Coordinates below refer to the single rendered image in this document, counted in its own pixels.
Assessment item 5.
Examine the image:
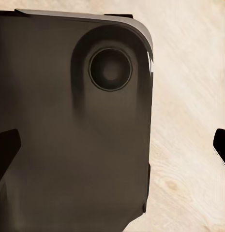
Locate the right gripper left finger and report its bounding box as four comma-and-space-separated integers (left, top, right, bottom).
0, 129, 21, 181

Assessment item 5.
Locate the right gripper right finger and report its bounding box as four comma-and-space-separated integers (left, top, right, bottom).
213, 129, 225, 162

